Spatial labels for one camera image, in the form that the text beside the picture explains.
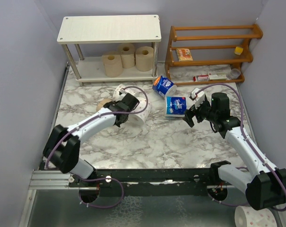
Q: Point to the clear plastic cup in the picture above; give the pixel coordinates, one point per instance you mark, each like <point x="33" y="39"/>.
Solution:
<point x="234" y="74"/>

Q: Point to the brown wooden rack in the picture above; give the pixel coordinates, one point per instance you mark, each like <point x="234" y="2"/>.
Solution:
<point x="245" y="56"/>

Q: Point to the black base crossbar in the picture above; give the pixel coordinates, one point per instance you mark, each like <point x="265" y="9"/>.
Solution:
<point x="149" y="182"/>

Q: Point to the white red-dotted roll front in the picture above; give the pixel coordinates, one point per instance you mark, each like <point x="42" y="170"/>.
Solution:
<point x="140" y="118"/>

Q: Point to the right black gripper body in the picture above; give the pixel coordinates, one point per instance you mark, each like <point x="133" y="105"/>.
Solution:
<point x="204" y="111"/>

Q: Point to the white red-dotted roll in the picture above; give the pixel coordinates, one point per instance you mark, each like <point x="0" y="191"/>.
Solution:
<point x="132" y="91"/>
<point x="140" y="118"/>

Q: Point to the white two-tier shelf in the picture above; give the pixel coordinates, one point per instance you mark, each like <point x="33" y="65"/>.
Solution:
<point x="78" y="30"/>

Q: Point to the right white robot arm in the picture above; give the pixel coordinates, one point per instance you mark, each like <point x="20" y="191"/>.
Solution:
<point x="264" y="185"/>

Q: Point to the white dotted roll bottom corner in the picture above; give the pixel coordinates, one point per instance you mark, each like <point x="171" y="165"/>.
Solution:
<point x="245" y="216"/>

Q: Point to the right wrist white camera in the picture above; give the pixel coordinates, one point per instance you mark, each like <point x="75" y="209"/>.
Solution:
<point x="197" y="96"/>

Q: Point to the brown paper roll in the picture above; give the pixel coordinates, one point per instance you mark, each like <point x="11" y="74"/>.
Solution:
<point x="144" y="58"/>
<point x="127" y="53"/>
<point x="102" y="103"/>
<point x="112" y="64"/>

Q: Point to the yellow cap jar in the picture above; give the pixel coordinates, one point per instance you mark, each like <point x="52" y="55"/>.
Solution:
<point x="238" y="50"/>

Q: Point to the white green box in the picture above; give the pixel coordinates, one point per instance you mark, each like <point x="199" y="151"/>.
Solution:
<point x="215" y="77"/>

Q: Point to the orange patterned booklet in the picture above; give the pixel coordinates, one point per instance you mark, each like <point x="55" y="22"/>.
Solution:
<point x="184" y="54"/>

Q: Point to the white red-dotted roll rear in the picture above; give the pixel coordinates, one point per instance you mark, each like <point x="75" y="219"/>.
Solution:
<point x="132" y="91"/>

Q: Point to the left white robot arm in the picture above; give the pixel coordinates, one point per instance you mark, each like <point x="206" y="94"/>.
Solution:
<point x="63" y="145"/>

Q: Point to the aluminium rail frame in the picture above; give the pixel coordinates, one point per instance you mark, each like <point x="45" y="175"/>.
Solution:
<point x="49" y="180"/>

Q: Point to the blue roll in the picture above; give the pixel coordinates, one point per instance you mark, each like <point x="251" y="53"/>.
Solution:
<point x="175" y="106"/>
<point x="164" y="86"/>

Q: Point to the red white box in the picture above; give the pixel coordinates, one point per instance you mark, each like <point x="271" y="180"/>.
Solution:
<point x="201" y="78"/>

